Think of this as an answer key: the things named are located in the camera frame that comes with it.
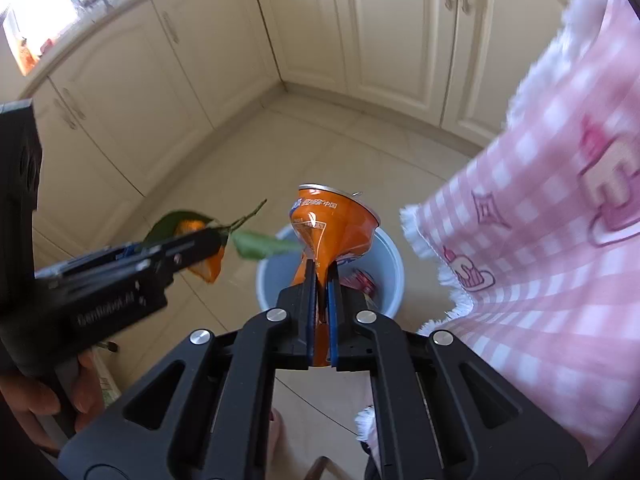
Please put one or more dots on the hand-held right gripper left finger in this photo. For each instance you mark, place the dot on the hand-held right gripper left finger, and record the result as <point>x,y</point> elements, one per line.
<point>312,310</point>

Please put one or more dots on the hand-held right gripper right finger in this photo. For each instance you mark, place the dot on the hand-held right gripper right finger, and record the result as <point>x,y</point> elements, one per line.
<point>332,310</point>

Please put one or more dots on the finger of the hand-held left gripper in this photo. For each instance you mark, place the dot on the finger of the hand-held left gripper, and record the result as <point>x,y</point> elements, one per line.
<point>195,247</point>
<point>125,251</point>

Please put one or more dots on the tangerine peel with leaves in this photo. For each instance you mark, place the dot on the tangerine peel with leaves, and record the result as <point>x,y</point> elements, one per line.
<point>210,267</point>

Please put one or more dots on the blue plastic bucket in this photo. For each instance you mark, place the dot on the blue plastic bucket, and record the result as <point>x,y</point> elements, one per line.
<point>387,270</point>

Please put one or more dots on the crushed orange drink can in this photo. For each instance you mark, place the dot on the crushed orange drink can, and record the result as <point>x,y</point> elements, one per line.
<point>330,230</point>

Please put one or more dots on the person's left hand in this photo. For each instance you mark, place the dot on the person's left hand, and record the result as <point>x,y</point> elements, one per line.
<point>30,405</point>

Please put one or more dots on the cream sink base cabinet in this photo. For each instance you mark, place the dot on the cream sink base cabinet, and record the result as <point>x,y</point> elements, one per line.
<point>150,85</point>

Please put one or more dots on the orange label bottle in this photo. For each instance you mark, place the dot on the orange label bottle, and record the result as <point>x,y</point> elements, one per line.
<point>27,52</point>

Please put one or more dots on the pink checked tablecloth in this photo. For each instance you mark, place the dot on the pink checked tablecloth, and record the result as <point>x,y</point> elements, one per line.
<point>550,260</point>

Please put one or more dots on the sliding kitchen window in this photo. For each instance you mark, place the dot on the sliding kitchen window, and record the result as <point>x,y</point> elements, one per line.
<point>35,5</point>

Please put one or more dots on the cream stove base cabinet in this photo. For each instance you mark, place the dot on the cream stove base cabinet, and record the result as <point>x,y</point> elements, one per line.
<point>400,35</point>

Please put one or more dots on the white lace table cover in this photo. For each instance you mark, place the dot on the white lace table cover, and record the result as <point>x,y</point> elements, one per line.
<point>595,5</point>

